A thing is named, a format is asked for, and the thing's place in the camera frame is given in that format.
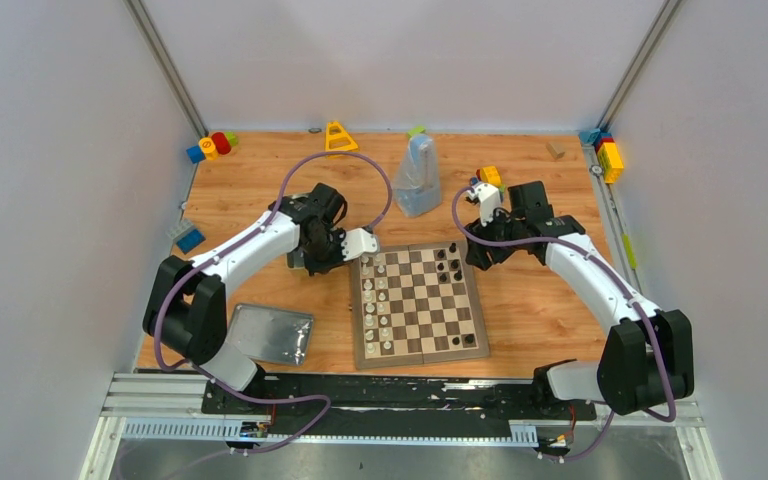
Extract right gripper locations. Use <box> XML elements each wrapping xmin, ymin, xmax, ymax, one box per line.
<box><xmin>463</xmin><ymin>206</ymin><xmax>525</xmax><ymax>270</ymax></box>

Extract wooden chess board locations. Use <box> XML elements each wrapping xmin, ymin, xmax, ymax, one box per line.
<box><xmin>350</xmin><ymin>240</ymin><xmax>490</xmax><ymax>370</ymax></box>

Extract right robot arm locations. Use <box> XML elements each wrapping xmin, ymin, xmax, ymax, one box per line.
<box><xmin>455</xmin><ymin>181</ymin><xmax>694</xmax><ymax>422</ymax></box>

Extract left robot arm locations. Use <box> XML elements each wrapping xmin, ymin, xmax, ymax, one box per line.
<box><xmin>142</xmin><ymin>183</ymin><xmax>348</xmax><ymax>413</ymax></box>

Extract silver metal tin box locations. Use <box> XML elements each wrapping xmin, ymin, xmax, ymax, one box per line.
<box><xmin>281</xmin><ymin>192</ymin><xmax>314</xmax><ymax>269</ymax></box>

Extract toy car blocks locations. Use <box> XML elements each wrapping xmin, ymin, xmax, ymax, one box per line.
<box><xmin>469</xmin><ymin>166</ymin><xmax>505</xmax><ymax>196</ymax></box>

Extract clear bubble wrap bag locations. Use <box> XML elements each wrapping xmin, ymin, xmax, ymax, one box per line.
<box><xmin>392</xmin><ymin>134</ymin><xmax>442</xmax><ymax>218</ymax></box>

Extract small wooden block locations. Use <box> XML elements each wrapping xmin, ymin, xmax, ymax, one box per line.
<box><xmin>546</xmin><ymin>142</ymin><xmax>566</xmax><ymax>160</ymax></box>

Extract silver tin lid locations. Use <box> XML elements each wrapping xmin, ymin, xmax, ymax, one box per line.
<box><xmin>228</xmin><ymin>303</ymin><xmax>314</xmax><ymax>366</ymax></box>

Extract yellow trapezoid toy block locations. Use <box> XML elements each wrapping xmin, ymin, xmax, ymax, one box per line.
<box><xmin>324</xmin><ymin>121</ymin><xmax>359</xmax><ymax>155</ymax></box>

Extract green block behind bag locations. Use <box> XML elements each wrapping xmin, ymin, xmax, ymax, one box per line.
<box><xmin>406</xmin><ymin>125</ymin><xmax>427</xmax><ymax>138</ymax></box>

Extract stacked coloured bricks corner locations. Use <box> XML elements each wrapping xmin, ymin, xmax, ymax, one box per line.
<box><xmin>578</xmin><ymin>129</ymin><xmax>625</xmax><ymax>184</ymax></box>

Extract blue lego brick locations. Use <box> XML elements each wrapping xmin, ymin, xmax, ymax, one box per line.
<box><xmin>174</xmin><ymin>228</ymin><xmax>205</xmax><ymax>254</ymax></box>

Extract red cylinder block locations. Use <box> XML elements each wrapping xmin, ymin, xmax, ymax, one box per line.
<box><xmin>211</xmin><ymin>131</ymin><xmax>232</xmax><ymax>156</ymax></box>

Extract grey lego brick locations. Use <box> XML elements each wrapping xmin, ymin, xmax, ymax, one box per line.
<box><xmin>167</xmin><ymin>218</ymin><xmax>194</xmax><ymax>242</ymax></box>

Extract yellow cylinder block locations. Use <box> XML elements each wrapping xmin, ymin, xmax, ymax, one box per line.
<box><xmin>199</xmin><ymin>137</ymin><xmax>220</xmax><ymax>160</ymax></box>

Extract blue cube block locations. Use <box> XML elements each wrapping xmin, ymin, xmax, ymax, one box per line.
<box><xmin>186</xmin><ymin>145</ymin><xmax>206</xmax><ymax>164</ymax></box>

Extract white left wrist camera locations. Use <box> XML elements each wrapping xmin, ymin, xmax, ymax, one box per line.
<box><xmin>340</xmin><ymin>228</ymin><xmax>380</xmax><ymax>262</ymax></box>

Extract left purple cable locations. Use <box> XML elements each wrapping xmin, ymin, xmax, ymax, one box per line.
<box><xmin>152</xmin><ymin>151</ymin><xmax>395</xmax><ymax>458</ymax></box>

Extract purple cable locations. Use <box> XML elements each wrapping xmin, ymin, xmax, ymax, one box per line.
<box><xmin>450</xmin><ymin>186</ymin><xmax>679</xmax><ymax>463</ymax></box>
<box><xmin>152</xmin><ymin>151</ymin><xmax>395</xmax><ymax>458</ymax></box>

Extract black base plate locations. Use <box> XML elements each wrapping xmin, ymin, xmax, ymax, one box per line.
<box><xmin>199</xmin><ymin>372</ymin><xmax>599</xmax><ymax>425</ymax></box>

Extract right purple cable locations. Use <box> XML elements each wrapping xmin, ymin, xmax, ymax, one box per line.
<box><xmin>450</xmin><ymin>186</ymin><xmax>679</xmax><ymax>463</ymax></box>

